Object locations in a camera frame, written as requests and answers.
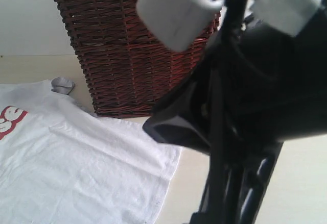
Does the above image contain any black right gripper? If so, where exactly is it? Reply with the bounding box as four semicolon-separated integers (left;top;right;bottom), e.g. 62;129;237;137
194;0;327;156

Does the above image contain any white t-shirt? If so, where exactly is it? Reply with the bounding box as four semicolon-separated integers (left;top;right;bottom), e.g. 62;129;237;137
1;80;181;223

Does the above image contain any grey sock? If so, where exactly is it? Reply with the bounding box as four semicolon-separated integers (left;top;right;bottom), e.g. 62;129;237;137
51;77;75;95

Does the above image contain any dark red wicker basket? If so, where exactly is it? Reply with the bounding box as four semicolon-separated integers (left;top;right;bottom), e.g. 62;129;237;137
54;0;219;118

